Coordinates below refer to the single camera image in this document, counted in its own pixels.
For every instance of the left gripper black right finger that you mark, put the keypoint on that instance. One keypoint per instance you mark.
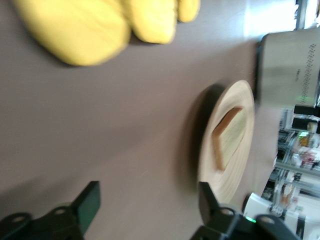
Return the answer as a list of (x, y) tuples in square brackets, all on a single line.
[(225, 225)]

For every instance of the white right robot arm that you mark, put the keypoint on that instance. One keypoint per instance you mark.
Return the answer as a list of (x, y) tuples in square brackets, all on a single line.
[(257, 202)]

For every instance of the slice of toast bread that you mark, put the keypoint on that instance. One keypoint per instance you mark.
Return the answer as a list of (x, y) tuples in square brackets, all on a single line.
[(231, 137)]

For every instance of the brown table cover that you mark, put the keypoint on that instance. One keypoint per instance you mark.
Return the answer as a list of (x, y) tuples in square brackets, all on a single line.
[(100, 125)]

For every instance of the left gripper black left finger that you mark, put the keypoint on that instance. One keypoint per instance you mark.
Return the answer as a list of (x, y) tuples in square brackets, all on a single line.
[(50, 225)]

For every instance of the round wooden plate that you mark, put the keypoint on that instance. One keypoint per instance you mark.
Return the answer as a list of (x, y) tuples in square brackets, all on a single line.
[(240, 100)]

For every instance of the cluttered background shelving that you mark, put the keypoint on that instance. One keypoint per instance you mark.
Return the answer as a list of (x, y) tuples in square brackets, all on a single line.
[(297, 150)]

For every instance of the beige chrome two-slot toaster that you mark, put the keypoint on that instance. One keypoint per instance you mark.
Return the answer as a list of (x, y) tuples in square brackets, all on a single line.
[(282, 67)]

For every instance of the yellow quilted oven mitt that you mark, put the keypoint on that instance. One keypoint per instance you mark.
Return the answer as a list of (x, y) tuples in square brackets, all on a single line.
[(75, 30), (155, 20)]

